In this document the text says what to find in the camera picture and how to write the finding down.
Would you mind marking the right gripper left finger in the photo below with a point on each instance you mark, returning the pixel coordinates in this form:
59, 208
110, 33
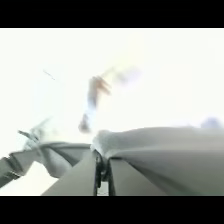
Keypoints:
81, 180

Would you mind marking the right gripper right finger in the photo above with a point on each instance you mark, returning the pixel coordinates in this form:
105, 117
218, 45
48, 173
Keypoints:
126, 181

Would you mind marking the grey garment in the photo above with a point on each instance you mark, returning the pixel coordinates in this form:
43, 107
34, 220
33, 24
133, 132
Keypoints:
160, 143

